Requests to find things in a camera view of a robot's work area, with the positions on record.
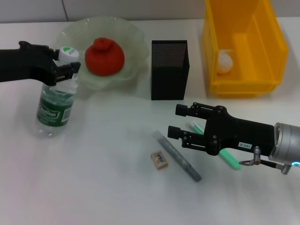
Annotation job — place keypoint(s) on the green glass fruit plate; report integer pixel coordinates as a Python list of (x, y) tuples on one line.
[(133, 47)]

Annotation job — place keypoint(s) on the clear green-labelled water bottle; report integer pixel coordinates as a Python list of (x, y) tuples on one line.
[(54, 112)]

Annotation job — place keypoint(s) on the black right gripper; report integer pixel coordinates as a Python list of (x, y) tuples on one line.
[(234, 131)]

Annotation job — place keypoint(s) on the beige eraser with barcode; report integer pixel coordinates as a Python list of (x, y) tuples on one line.
[(159, 160)]

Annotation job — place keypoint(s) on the black mesh pen holder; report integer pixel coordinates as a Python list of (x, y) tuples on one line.
[(168, 79)]

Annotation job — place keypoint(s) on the yellow plastic bin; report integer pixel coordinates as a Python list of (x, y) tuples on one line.
[(253, 70)]

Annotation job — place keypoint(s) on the orange fruit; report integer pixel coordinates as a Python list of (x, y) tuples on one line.
[(105, 58)]

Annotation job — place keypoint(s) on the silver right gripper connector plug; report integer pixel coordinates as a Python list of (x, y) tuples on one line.
[(257, 154)]

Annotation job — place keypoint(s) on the white paper ball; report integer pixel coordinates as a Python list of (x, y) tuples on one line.
[(225, 62)]

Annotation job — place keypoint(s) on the green pen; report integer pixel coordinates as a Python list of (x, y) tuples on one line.
[(230, 159)]

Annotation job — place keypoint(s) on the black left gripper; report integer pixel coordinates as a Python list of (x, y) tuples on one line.
[(23, 63)]

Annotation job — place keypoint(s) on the grey marker pen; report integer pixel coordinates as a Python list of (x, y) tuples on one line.
[(180, 159)]

